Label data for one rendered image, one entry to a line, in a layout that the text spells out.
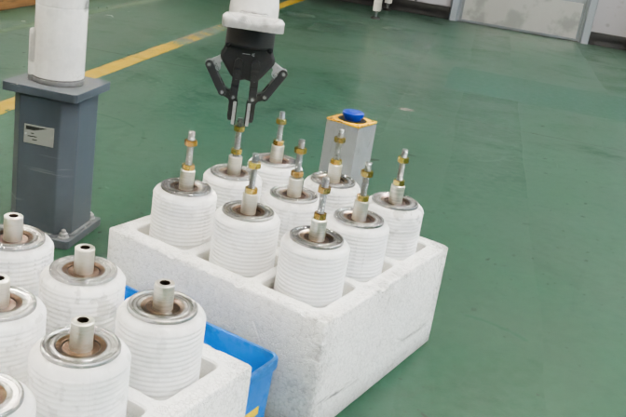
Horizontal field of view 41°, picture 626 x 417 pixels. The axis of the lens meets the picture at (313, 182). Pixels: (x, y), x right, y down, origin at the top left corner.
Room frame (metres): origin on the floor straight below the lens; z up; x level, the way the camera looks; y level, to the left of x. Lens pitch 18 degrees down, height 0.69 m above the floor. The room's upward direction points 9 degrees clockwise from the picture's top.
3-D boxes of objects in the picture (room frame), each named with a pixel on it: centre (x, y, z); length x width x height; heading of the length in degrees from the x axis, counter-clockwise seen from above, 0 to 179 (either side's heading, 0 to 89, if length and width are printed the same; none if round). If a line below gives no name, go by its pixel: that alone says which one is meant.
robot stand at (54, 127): (1.52, 0.50, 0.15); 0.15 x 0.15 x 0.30; 81
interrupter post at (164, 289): (0.81, 0.14, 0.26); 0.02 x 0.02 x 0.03
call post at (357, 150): (1.53, -0.05, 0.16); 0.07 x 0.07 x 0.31; 60
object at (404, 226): (1.28, -0.13, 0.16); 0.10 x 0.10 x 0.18
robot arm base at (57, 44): (1.52, 0.50, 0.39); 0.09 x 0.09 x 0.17; 81
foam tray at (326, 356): (1.24, 0.03, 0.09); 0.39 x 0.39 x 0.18; 60
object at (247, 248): (1.13, 0.09, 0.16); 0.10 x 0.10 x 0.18
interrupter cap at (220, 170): (1.30, 0.13, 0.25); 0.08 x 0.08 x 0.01
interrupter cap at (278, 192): (1.24, 0.03, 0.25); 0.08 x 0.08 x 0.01
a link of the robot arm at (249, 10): (1.28, 0.13, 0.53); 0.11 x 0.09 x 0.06; 7
